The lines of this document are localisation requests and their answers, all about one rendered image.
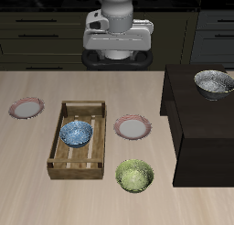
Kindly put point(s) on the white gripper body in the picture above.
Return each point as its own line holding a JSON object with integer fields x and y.
{"x": 117, "y": 41}

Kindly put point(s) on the pink rimmed white plate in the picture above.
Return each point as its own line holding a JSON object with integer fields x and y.
{"x": 132, "y": 127}
{"x": 26, "y": 108}

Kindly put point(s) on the blue bowl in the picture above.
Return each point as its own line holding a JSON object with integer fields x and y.
{"x": 76, "y": 133}

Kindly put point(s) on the black bowl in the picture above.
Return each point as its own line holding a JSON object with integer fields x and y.
{"x": 213, "y": 83}

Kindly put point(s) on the green bowl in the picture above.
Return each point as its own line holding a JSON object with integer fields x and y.
{"x": 134, "y": 175}

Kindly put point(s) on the dark kitchen cupboards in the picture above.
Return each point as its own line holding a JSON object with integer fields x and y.
{"x": 45, "y": 45}

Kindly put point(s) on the grey kitchen cupboards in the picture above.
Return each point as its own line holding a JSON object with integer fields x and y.
{"x": 213, "y": 42}

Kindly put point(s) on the wooden slat tray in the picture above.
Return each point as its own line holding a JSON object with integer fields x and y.
{"x": 97, "y": 149}

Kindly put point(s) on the dark wooden cabinet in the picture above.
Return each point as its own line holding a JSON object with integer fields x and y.
{"x": 201, "y": 137}

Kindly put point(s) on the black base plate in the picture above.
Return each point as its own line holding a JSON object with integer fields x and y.
{"x": 91, "y": 64}

